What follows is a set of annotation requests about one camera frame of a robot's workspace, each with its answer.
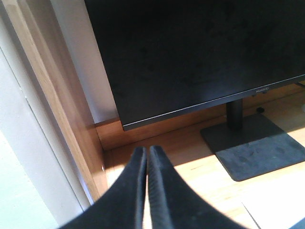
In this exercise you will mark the white paper sheet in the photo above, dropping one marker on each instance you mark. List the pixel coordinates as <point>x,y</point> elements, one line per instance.
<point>277,205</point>

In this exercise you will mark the black monitor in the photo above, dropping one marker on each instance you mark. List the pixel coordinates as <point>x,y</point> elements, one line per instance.
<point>166,58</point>

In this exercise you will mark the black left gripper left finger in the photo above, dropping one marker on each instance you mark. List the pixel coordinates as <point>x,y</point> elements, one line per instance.
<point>122,205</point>

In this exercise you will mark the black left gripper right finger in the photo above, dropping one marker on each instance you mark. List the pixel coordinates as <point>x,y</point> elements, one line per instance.
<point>173,204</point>

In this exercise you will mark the wooden desk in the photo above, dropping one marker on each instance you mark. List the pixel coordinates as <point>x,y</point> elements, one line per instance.
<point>100,151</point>

